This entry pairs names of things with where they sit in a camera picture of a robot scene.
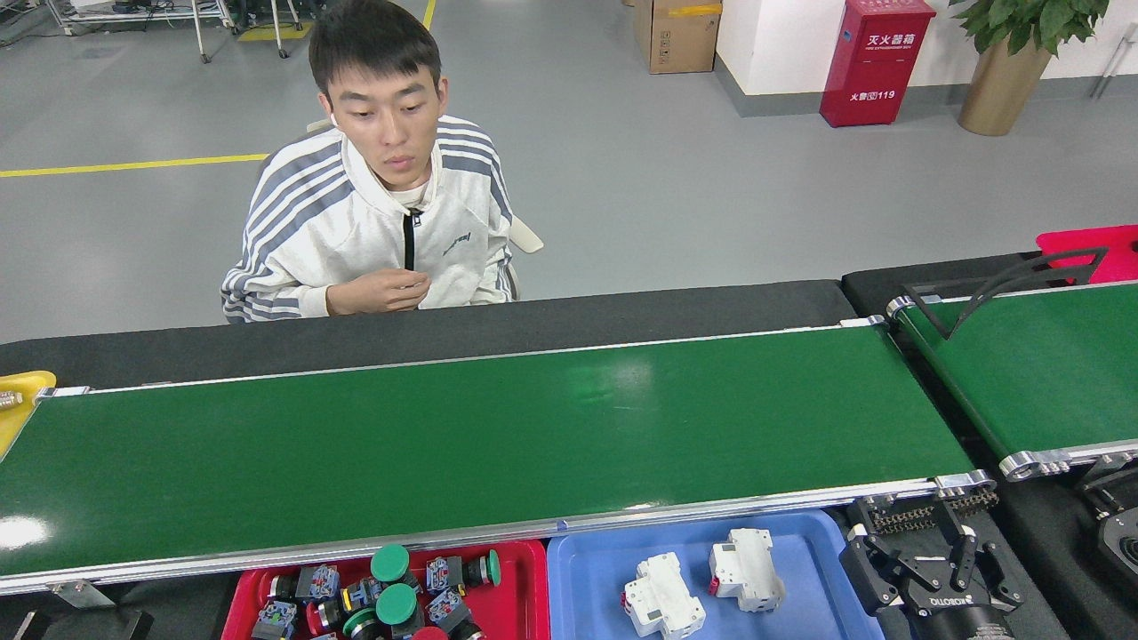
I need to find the long green conveyor belt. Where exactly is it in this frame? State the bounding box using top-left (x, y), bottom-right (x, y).
top-left (0, 314), bottom-right (997, 610)

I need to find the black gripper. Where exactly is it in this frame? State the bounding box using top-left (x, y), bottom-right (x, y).
top-left (840, 524), bottom-right (1026, 640)

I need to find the short green conveyor belt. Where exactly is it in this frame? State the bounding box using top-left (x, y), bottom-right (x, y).
top-left (886, 280), bottom-right (1138, 483)

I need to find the conveyor drive chain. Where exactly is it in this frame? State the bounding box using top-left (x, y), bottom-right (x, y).
top-left (853, 487), bottom-right (1001, 534)

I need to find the red plastic tray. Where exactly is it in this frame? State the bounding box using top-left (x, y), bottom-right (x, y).
top-left (220, 540), bottom-right (549, 640)

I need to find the red plastic bin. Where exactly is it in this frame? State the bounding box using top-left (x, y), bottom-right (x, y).
top-left (1036, 224), bottom-right (1138, 285)

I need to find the red fire extinguisher box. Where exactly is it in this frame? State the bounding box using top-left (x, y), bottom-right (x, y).
top-left (820, 0), bottom-right (937, 128)

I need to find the brown cardboard box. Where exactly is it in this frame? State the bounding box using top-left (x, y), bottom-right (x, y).
top-left (633, 0), bottom-right (724, 75)

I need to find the white circuit breaker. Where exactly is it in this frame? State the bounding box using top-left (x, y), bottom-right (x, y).
top-left (709, 529), bottom-right (787, 614)
top-left (622, 552), bottom-right (707, 639)

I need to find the blue plastic tray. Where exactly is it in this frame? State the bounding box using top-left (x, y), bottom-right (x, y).
top-left (546, 508), bottom-right (862, 640)

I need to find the seated person's right hand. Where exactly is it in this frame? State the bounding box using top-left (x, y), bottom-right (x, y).
top-left (327, 269), bottom-right (432, 316)

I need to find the yellow plastic tray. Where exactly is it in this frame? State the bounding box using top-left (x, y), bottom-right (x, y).
top-left (0, 371), bottom-right (56, 459)

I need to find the potted plant in gold planter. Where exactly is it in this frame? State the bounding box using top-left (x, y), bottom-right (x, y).
top-left (947, 0), bottom-right (1112, 137)

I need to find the seated person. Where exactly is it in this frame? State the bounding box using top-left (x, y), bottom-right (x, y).
top-left (220, 0), bottom-right (517, 324)

